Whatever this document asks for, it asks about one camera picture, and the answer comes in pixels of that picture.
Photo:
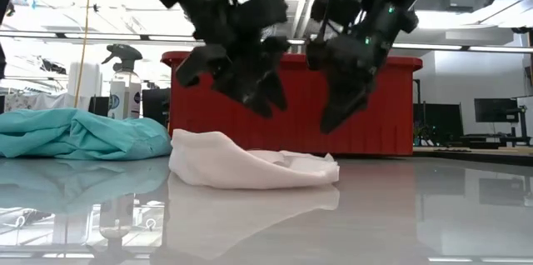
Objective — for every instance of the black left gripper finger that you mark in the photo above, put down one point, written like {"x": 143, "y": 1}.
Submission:
{"x": 268, "y": 96}
{"x": 204, "y": 63}

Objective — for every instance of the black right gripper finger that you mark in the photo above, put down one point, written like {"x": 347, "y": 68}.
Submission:
{"x": 343, "y": 111}

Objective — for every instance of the white garment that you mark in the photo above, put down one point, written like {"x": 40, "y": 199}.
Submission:
{"x": 233, "y": 165}

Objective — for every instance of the turquoise shorts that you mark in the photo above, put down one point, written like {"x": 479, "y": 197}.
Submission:
{"x": 83, "y": 136}

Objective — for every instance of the red plastic laundry basket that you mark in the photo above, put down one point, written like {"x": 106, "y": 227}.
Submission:
{"x": 387, "y": 111}

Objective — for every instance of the black monitor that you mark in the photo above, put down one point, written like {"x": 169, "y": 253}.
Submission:
{"x": 495, "y": 110}
{"x": 156, "y": 104}

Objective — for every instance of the clear spray bottle grey trigger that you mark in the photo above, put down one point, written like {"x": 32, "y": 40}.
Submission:
{"x": 125, "y": 90}

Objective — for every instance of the large black screen panel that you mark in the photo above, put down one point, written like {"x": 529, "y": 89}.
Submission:
{"x": 439, "y": 121}

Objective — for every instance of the black bar with light strips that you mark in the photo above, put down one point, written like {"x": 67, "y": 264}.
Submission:
{"x": 104, "y": 36}

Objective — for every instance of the white printed cloth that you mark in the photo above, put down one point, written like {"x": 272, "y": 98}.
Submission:
{"x": 41, "y": 100}

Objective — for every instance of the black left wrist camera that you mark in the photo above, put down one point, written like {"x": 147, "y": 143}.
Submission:
{"x": 266, "y": 11}

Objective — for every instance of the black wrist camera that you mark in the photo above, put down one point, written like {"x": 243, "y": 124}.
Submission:
{"x": 266, "y": 11}
{"x": 333, "y": 2}

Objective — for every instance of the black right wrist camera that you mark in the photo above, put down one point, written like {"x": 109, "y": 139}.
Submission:
{"x": 333, "y": 2}

